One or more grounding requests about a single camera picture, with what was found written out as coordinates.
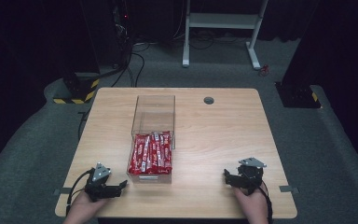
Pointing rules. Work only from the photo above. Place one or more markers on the black yellow striped stand base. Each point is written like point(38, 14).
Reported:
point(79, 90)

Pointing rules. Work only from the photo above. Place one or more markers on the grey tape strip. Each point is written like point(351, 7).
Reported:
point(289, 189)
point(62, 191)

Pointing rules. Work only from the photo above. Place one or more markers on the stack of red packets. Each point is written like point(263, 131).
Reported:
point(150, 154)

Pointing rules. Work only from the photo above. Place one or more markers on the dark equipment rack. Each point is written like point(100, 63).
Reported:
point(121, 28)

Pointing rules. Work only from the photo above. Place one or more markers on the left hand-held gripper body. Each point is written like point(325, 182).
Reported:
point(97, 186)

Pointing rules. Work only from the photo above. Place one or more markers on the person's left hand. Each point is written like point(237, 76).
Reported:
point(80, 208)

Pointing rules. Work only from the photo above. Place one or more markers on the white metal stand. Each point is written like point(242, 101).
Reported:
point(220, 20)

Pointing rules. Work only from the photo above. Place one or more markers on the clear plastic box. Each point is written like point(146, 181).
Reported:
point(154, 115)

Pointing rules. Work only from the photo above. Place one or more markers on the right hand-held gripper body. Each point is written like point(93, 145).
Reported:
point(250, 175)

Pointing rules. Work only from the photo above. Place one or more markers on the grey table grommet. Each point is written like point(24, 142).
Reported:
point(209, 100)

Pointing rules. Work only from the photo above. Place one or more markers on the person's right hand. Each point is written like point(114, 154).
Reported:
point(254, 207)

